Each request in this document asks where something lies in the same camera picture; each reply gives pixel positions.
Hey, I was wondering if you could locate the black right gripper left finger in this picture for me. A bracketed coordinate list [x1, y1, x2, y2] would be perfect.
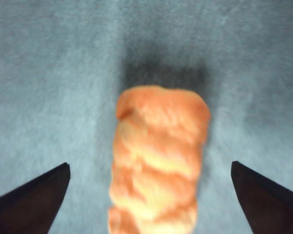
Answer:
[0, 162, 71, 234]

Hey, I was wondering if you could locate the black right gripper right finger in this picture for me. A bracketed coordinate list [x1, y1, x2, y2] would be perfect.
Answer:
[230, 160, 293, 234]

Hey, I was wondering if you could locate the golden twisted bread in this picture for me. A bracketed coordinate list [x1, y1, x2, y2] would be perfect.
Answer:
[107, 84, 212, 234]

